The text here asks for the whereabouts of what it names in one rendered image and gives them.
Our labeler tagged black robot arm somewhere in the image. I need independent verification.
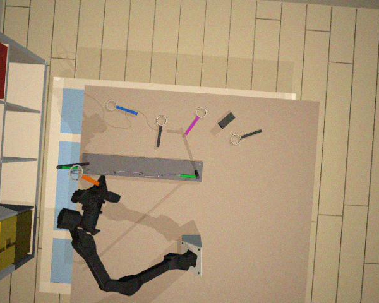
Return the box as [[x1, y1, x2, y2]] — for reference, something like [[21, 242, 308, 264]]
[[57, 189, 197, 296]]

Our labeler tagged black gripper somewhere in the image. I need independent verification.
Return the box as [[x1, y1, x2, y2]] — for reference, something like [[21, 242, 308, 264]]
[[82, 175, 121, 216]]

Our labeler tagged grey ring with orange handle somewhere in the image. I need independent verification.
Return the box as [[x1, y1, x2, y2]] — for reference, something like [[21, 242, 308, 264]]
[[69, 165, 99, 186]]

